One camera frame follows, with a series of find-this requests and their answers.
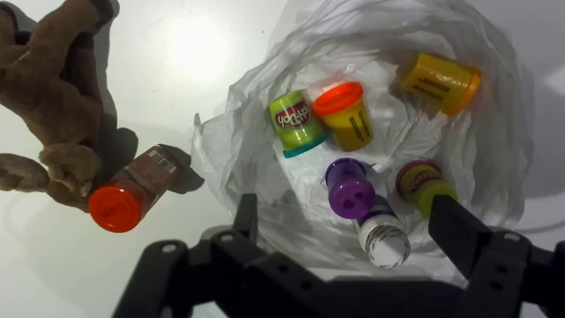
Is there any brown orange-cap spice bottle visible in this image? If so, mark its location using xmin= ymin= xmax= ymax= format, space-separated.
xmin=86 ymin=142 xmax=204 ymax=232

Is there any yellow red-lid dough tub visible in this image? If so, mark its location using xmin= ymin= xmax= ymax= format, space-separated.
xmin=312 ymin=81 xmax=372 ymax=151

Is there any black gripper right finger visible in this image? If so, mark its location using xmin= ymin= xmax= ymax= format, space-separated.
xmin=427 ymin=194 xmax=531 ymax=278

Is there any white plastic bag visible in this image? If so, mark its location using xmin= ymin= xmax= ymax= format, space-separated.
xmin=192 ymin=0 xmax=532 ymax=270

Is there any yellow-green lid dough tub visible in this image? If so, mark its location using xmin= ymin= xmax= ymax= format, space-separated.
xmin=395 ymin=160 xmax=457 ymax=217

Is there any purple cap shaker bottle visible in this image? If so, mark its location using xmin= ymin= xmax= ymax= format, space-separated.
xmin=324 ymin=156 xmax=375 ymax=218

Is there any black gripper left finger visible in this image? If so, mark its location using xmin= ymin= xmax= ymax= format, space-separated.
xmin=232 ymin=194 xmax=257 ymax=240

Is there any brown plush moose toy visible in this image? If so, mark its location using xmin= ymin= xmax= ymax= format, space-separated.
xmin=0 ymin=0 xmax=123 ymax=209

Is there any green teal-lid dough tub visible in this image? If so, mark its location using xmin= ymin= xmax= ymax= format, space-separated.
xmin=268 ymin=89 xmax=328 ymax=158

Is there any white jar blue lid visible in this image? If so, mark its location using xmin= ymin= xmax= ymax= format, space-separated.
xmin=354 ymin=195 xmax=411 ymax=268

